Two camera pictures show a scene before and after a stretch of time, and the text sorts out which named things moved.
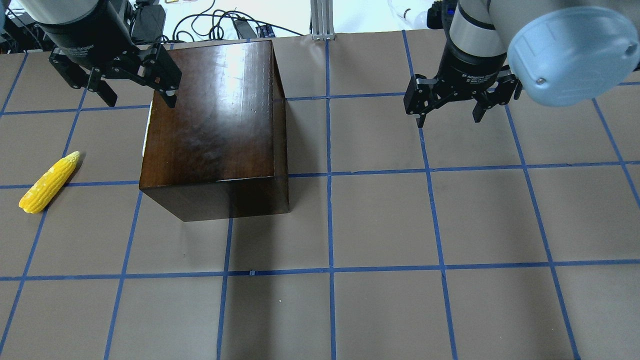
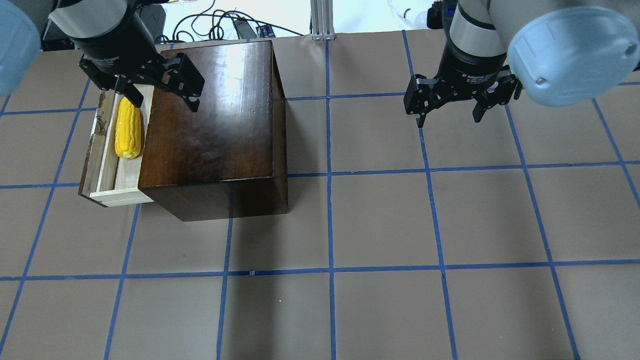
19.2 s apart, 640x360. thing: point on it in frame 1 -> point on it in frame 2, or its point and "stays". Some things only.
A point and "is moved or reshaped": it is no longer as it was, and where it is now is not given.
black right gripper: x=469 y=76 stays
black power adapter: x=148 y=23 stays
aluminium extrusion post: x=322 y=17 stays
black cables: x=187 y=18 stays
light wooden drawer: x=147 y=128 is moved or reshaped
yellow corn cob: x=45 y=187 -> x=127 y=137
